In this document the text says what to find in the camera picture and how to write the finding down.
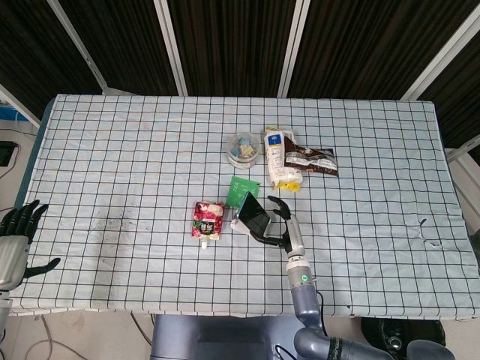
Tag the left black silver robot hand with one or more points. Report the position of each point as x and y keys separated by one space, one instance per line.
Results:
x=13 y=258

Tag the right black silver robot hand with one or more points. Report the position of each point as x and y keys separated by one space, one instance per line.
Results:
x=294 y=236

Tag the black smartphone blue edge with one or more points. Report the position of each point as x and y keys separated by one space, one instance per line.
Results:
x=255 y=215

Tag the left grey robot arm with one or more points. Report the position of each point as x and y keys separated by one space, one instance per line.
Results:
x=3 y=311

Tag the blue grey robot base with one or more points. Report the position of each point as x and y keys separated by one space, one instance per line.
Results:
x=228 y=337

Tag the white folding phone stand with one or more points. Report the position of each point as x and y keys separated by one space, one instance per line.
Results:
x=236 y=225

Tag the green sachet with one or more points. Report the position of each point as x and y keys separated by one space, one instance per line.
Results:
x=238 y=189

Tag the brown snack package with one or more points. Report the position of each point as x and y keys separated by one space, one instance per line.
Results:
x=311 y=159

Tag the white yellow snack package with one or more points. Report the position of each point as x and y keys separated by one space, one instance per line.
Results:
x=275 y=157

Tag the red spouted drink pouch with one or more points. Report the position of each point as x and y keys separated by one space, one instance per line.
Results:
x=208 y=223

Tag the clear jar of coloured clips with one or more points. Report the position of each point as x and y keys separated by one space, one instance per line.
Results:
x=243 y=150

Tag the black monitor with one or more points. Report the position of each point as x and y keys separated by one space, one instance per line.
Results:
x=5 y=154

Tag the blue padded table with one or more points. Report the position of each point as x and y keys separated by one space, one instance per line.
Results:
x=33 y=150

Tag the blue checkered tablecloth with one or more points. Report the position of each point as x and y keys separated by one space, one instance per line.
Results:
x=131 y=187

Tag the blue plastic bin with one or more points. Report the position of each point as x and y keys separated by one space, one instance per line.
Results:
x=9 y=113

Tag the white partition post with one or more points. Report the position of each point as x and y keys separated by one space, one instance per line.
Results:
x=80 y=48
x=294 y=48
x=172 y=48
x=20 y=107
x=442 y=56

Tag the white metal frame bar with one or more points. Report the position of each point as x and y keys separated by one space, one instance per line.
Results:
x=463 y=155

